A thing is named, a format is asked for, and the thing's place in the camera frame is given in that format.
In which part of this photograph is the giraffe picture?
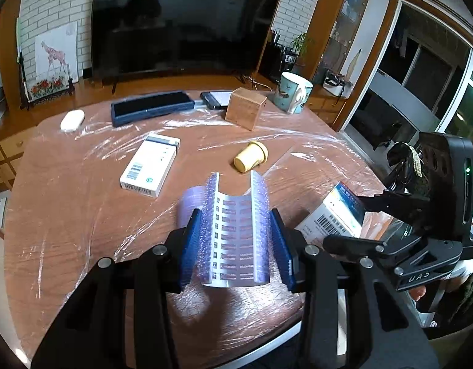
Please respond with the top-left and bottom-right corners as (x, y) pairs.
(35, 22), (78, 82)

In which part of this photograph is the large black television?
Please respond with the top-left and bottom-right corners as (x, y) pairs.
(90, 0), (279, 81)

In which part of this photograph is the black smartphone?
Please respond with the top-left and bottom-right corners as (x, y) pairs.
(200, 91), (232, 110)

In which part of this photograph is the small green potted plant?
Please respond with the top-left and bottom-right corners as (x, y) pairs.
(291, 33), (314, 74)

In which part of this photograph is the white computer mouse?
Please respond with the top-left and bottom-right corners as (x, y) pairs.
(60, 109), (85, 133)

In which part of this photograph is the person's right hand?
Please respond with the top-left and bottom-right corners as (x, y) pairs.
(408, 285), (427, 302)

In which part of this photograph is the yellow paper cup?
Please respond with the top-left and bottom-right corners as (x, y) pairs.
(233, 141), (269, 173)

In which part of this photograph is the framed flower embroidery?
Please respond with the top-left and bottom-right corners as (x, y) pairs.
(18, 54), (75, 111)

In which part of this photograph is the white blue carton box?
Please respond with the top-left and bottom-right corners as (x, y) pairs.
(296, 182), (366, 246)

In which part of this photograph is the grey table edge guard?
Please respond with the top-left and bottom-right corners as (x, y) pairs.
(217, 322), (302, 369)

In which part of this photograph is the blue cased tablet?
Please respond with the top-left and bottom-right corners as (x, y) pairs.
(111, 91), (195, 128)

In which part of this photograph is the teal bird mug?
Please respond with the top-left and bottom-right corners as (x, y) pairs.
(272, 72), (313, 114)

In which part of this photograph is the purple blister pack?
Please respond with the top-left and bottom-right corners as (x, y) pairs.
(177, 171), (271, 288)

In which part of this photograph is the brown cardboard box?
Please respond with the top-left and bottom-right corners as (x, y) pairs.
(225, 88), (267, 131)

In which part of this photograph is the white blue medicine box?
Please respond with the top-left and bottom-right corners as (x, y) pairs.
(120, 132), (181, 197)

